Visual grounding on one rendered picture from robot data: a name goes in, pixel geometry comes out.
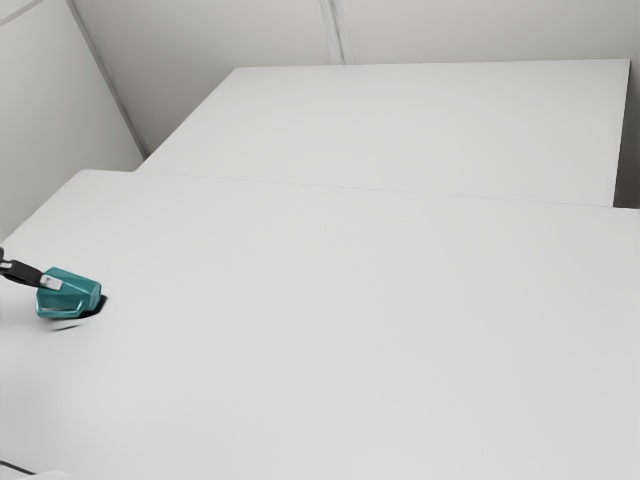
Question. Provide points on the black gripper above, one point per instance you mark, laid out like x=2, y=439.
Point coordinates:
x=2, y=252

